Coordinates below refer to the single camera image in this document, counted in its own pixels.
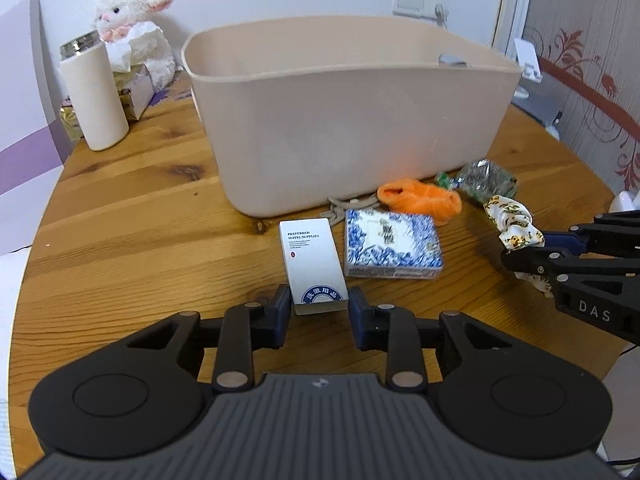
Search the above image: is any white hotel supplies box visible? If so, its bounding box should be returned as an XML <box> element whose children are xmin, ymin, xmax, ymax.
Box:
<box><xmin>279</xmin><ymin>218</ymin><xmax>348</xmax><ymax>316</ymax></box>

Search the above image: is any white phone stand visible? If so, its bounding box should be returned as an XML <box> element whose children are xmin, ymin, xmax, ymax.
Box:
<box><xmin>513</xmin><ymin>38</ymin><xmax>542</xmax><ymax>84</ymax></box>

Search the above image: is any beige plastic storage basket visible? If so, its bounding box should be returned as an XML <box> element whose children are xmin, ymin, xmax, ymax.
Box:
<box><xmin>181</xmin><ymin>15</ymin><xmax>521</xmax><ymax>218</ymax></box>

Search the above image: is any tissue box with tissue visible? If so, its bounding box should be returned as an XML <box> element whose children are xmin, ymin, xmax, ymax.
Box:
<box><xmin>105</xmin><ymin>41</ymin><xmax>154</xmax><ymax>122</ymax></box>

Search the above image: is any floral yellow white scrunchie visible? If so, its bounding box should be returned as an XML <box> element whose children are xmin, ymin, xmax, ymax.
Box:
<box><xmin>482</xmin><ymin>195</ymin><xmax>554</xmax><ymax>298</ymax></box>

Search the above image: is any white wall socket switch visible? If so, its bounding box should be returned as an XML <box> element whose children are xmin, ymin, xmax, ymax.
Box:
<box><xmin>392</xmin><ymin>0</ymin><xmax>449</xmax><ymax>27</ymax></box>

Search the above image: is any orange sock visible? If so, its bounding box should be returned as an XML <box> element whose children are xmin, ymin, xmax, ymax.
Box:
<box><xmin>376</xmin><ymin>179</ymin><xmax>462</xmax><ymax>226</ymax></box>

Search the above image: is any gold foil packet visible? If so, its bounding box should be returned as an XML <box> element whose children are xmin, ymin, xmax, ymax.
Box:
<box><xmin>58</xmin><ymin>104</ymin><xmax>84</xmax><ymax>142</ymax></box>

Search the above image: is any white plush sheep toy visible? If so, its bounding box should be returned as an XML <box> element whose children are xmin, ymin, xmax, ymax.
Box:
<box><xmin>93</xmin><ymin>0</ymin><xmax>177</xmax><ymax>92</ymax></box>

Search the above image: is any white pillow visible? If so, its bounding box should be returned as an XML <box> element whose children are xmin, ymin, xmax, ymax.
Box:
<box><xmin>0</xmin><ymin>247</ymin><xmax>30</xmax><ymax>406</ymax></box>

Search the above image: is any blue white patterned box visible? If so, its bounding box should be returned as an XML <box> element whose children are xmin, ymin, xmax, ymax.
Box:
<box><xmin>344</xmin><ymin>208</ymin><xmax>444</xmax><ymax>280</ymax></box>

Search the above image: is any purple white headboard panel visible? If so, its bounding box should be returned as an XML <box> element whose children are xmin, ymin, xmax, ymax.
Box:
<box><xmin>1</xmin><ymin>0</ymin><xmax>70</xmax><ymax>254</ymax></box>

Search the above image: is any white thermos bottle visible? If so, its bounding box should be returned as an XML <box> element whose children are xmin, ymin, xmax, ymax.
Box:
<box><xmin>60</xmin><ymin>30</ymin><xmax>129</xmax><ymax>152</ymax></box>

